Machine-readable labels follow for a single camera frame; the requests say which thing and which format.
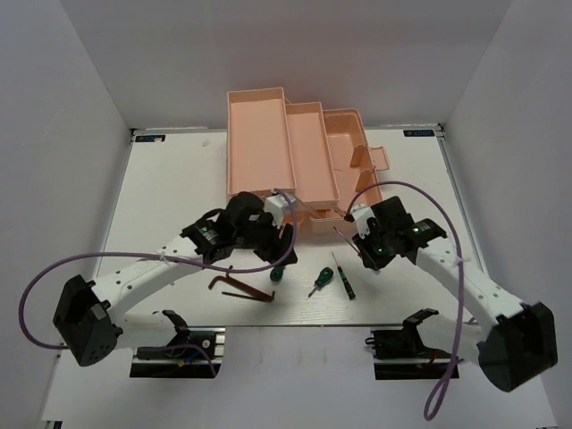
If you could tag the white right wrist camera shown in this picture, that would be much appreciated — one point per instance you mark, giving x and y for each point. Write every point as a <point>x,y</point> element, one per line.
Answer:
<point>359,214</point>

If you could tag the small brown hex key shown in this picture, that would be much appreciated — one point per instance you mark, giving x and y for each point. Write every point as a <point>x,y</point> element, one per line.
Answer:
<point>247,297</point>

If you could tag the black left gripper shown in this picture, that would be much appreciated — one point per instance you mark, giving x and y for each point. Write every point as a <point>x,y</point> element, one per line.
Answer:
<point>277,248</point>

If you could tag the white front cover panel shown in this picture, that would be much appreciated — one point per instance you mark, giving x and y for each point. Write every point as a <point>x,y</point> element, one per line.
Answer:
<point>284,378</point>

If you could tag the large brown hex key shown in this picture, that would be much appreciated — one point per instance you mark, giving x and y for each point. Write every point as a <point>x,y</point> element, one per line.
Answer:
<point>242,287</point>

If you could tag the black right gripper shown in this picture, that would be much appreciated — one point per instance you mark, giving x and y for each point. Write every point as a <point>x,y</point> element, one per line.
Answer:
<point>371,260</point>

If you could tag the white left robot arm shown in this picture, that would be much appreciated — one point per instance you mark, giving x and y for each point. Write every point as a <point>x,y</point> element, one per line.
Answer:
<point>92,316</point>

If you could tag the black green precision screwdriver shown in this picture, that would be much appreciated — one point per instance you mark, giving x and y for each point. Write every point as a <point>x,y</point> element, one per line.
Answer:
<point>345,281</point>

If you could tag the blue handled precision screwdriver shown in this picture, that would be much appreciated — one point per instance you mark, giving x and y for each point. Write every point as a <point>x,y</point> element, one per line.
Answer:
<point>347,240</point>

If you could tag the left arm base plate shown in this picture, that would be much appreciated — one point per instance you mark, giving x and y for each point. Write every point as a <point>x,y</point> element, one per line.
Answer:
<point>197,354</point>

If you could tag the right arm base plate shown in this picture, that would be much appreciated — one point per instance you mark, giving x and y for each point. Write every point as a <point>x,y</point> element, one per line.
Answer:
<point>397,358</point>

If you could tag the green stubby flathead screwdriver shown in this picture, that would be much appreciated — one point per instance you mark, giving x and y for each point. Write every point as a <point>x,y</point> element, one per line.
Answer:
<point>276,274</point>

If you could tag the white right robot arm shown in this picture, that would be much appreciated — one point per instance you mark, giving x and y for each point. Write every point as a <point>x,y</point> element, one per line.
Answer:
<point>512,342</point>

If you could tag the pink plastic toolbox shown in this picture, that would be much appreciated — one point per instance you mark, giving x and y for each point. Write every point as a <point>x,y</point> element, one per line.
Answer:
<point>321,156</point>

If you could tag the green stubby phillips screwdriver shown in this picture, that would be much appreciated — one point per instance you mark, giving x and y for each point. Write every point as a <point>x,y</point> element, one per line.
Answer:
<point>324,278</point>

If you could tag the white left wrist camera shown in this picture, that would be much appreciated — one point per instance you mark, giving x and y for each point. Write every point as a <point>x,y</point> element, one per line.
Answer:
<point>279,205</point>

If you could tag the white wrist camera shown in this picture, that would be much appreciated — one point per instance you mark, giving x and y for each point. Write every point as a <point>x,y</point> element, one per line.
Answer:
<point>359,214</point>
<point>279,205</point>

